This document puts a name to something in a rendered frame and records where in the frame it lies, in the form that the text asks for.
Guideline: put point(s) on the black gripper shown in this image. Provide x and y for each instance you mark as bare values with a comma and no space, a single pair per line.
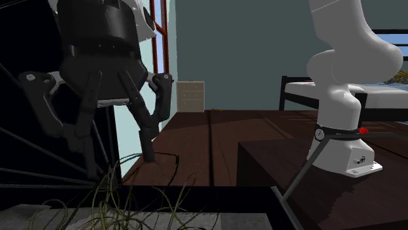
102,47

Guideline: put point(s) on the beige chest of drawers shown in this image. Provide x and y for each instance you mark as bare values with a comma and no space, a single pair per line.
190,97

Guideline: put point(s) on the red framed window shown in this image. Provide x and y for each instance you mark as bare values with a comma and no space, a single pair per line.
164,32

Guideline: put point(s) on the green grass plant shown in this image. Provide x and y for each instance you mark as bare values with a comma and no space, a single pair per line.
111,210

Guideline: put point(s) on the dark brown robot stand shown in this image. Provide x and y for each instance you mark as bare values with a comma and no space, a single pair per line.
350,203

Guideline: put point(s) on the black framed bed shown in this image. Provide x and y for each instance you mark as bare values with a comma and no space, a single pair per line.
382,95

